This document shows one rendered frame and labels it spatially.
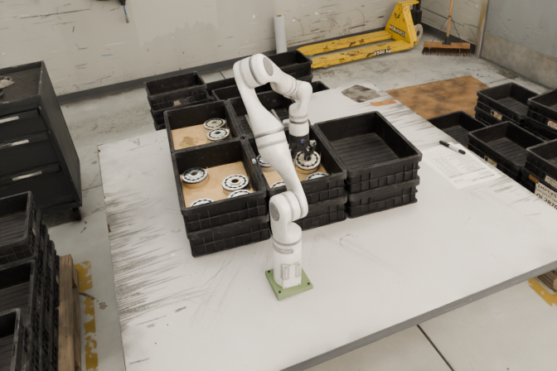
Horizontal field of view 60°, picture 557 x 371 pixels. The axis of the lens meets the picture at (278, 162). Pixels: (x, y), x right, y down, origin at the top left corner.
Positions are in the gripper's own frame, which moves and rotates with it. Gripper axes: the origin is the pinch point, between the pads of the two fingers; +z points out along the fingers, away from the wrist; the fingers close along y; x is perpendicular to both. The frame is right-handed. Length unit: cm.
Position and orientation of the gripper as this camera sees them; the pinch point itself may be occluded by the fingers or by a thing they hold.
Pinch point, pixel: (299, 161)
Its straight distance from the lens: 190.8
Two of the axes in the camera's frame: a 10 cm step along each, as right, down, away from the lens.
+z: 0.5, 8.3, 5.6
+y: 9.7, -1.8, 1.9
